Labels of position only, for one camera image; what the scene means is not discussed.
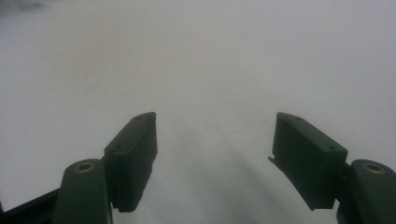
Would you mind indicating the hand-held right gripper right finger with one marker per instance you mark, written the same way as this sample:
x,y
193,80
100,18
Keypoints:
x,y
306,165

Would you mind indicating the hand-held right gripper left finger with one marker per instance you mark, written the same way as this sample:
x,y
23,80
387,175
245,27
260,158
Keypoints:
x,y
130,161

